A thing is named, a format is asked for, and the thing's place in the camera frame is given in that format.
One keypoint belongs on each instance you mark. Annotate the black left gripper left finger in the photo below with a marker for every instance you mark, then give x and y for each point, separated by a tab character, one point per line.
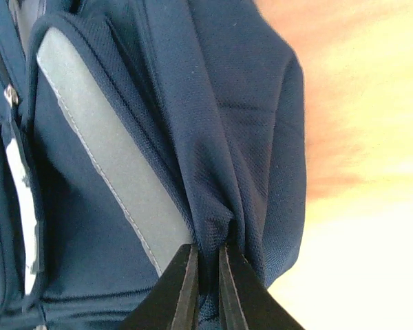
173	303

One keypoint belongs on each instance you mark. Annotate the navy blue student backpack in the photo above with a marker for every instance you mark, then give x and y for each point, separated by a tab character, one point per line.
130	128

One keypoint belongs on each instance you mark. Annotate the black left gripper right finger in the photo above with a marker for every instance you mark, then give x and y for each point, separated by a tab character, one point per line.
244	302

